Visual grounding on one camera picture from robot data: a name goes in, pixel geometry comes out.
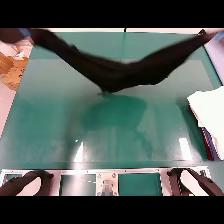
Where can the black garment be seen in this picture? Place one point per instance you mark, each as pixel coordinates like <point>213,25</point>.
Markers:
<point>113,74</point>

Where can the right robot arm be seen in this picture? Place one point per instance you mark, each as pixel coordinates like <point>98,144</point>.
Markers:
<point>200,181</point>

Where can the white garment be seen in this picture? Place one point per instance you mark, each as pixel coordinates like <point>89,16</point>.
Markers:
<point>208,106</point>

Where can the heap of clothes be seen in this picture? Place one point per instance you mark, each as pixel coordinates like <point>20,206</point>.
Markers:
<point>210,143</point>

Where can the orange garment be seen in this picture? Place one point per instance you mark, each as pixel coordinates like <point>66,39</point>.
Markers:
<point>11,71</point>

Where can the silver frame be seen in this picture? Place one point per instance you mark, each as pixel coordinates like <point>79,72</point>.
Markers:
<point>106,183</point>

